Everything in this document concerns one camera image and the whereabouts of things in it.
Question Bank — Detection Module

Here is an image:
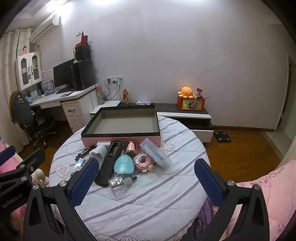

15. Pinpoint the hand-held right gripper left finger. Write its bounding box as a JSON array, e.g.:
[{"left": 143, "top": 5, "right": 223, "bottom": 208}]
[{"left": 23, "top": 159, "right": 100, "bottom": 241}]

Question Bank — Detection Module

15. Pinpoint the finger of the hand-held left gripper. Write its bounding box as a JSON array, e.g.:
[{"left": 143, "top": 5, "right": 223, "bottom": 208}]
[
  {"left": 0, "top": 148, "right": 46, "bottom": 193},
  {"left": 0, "top": 146, "right": 16, "bottom": 176}
]

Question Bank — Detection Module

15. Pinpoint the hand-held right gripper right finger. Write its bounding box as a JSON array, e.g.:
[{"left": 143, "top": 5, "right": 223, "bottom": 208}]
[{"left": 194, "top": 159, "right": 274, "bottom": 241}]

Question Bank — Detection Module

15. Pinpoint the blue toothpaste box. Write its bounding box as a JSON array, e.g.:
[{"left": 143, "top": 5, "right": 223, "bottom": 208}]
[{"left": 70, "top": 157, "right": 85, "bottom": 178}]

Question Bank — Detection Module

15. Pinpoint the small black tool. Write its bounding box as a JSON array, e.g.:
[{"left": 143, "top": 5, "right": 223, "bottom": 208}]
[{"left": 75, "top": 145, "right": 97, "bottom": 161}]

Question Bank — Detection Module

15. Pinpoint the clear glass bottle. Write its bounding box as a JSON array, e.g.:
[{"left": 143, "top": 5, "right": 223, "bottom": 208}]
[{"left": 108, "top": 175, "right": 138, "bottom": 196}]

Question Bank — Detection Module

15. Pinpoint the teal egg-shaped case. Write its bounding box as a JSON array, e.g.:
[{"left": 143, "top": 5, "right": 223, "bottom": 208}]
[{"left": 114, "top": 154, "right": 135, "bottom": 174}]

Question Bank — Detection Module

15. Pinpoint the clear plastic case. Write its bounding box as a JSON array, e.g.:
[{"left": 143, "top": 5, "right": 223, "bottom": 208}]
[{"left": 139, "top": 138, "right": 172, "bottom": 169}]

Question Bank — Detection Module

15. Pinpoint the pink box with black rim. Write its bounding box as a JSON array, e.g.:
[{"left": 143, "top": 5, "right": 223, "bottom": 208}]
[{"left": 81, "top": 105, "right": 162, "bottom": 149}]

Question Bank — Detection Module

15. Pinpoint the pink bedding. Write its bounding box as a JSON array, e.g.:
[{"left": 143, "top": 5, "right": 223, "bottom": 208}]
[{"left": 0, "top": 139, "right": 27, "bottom": 218}]

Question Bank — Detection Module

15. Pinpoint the wooden knob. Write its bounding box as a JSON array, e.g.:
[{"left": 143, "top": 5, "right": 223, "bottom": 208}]
[{"left": 31, "top": 168, "right": 49, "bottom": 188}]

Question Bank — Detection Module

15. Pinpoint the long black device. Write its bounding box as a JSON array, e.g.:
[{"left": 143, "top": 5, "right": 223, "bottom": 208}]
[{"left": 95, "top": 140, "right": 125, "bottom": 188}]

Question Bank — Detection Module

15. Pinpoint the black office chair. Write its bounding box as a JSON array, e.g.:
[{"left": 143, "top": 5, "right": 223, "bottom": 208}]
[{"left": 29, "top": 108, "right": 57, "bottom": 149}]

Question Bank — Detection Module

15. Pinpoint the purple cloth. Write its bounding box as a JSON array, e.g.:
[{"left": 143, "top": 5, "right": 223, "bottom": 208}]
[{"left": 196, "top": 202, "right": 220, "bottom": 241}]

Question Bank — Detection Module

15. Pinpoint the grey jacket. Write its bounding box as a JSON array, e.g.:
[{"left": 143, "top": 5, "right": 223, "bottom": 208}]
[{"left": 10, "top": 90, "right": 34, "bottom": 126}]

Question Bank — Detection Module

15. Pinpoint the black bathroom scale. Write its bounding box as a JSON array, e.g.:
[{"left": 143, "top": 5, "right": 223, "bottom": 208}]
[{"left": 213, "top": 130, "right": 232, "bottom": 143}]

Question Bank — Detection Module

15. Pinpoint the rose gold bottle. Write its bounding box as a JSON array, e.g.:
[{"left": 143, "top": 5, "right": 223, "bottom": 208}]
[{"left": 125, "top": 140, "right": 140, "bottom": 157}]

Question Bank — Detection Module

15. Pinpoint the white desk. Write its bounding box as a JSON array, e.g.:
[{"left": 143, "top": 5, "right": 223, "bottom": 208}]
[{"left": 28, "top": 85, "right": 97, "bottom": 133}]

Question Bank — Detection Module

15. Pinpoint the pink printed blanket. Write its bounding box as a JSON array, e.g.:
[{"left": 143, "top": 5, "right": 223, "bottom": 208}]
[{"left": 208, "top": 160, "right": 296, "bottom": 241}]

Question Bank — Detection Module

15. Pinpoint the white curtain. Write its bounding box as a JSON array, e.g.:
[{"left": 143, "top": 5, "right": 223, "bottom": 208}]
[{"left": 0, "top": 28, "right": 31, "bottom": 149}]

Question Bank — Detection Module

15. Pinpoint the black and white cabinet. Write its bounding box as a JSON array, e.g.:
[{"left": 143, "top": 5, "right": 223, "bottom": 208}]
[{"left": 90, "top": 100, "right": 214, "bottom": 143}]

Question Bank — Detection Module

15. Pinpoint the red storage box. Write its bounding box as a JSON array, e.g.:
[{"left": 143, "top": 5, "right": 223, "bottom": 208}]
[{"left": 178, "top": 96, "right": 206, "bottom": 112}]

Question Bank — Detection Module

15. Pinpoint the white glass-door cabinet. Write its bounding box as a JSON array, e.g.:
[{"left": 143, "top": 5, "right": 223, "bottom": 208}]
[{"left": 15, "top": 51, "right": 43, "bottom": 91}]

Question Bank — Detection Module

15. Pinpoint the bottle with orange cap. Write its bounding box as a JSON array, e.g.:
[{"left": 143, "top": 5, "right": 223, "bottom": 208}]
[{"left": 96, "top": 85, "right": 105, "bottom": 105}]

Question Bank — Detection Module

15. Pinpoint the black computer monitor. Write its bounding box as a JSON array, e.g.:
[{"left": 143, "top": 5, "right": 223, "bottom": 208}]
[{"left": 53, "top": 58, "right": 75, "bottom": 88}]

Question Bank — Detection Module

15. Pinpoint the orange octopus plush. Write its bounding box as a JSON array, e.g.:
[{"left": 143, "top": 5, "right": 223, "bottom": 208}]
[{"left": 178, "top": 86, "right": 195, "bottom": 100}]

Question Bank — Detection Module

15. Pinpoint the orange snack bag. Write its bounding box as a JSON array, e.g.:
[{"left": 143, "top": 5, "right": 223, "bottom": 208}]
[{"left": 122, "top": 88, "right": 130, "bottom": 106}]

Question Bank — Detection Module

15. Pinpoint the black computer tower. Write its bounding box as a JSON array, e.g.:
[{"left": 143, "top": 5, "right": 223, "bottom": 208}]
[{"left": 73, "top": 60, "right": 96, "bottom": 91}]

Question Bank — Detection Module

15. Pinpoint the white door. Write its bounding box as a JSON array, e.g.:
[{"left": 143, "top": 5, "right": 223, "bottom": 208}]
[{"left": 276, "top": 51, "right": 296, "bottom": 163}]

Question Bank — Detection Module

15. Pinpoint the black speaker box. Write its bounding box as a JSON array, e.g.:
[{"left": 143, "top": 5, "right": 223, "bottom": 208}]
[{"left": 73, "top": 45, "right": 91, "bottom": 62}]

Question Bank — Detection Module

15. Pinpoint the red ornament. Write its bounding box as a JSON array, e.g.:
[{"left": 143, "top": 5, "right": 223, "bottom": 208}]
[{"left": 76, "top": 31, "right": 89, "bottom": 47}]

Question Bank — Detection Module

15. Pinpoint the white air conditioner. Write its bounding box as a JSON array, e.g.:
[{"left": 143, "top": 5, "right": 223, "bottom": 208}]
[{"left": 31, "top": 14, "right": 61, "bottom": 43}]

